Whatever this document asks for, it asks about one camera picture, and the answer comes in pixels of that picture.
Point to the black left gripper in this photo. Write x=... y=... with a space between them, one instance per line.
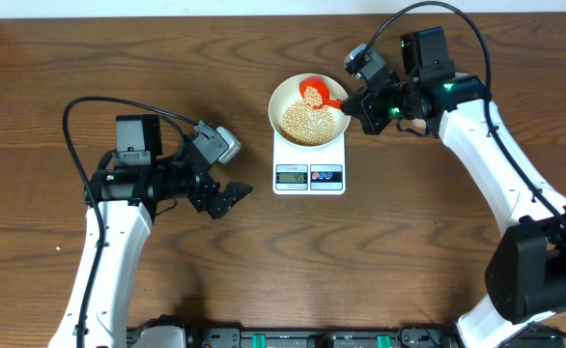
x=201 y=198

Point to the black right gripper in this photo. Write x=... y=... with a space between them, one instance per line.
x=364 y=110

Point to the red plastic measuring scoop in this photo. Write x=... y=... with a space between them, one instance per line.
x=315 y=92

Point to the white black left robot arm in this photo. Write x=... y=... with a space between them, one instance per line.
x=122 y=199

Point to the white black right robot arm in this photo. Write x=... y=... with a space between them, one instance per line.
x=526 y=277

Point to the soybeans in bowl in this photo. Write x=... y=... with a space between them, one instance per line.
x=304 y=125

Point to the white digital kitchen scale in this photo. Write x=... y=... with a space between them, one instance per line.
x=299 y=170

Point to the cream round bowl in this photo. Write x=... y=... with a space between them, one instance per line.
x=288 y=92

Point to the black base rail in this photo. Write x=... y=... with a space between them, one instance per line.
x=170 y=331

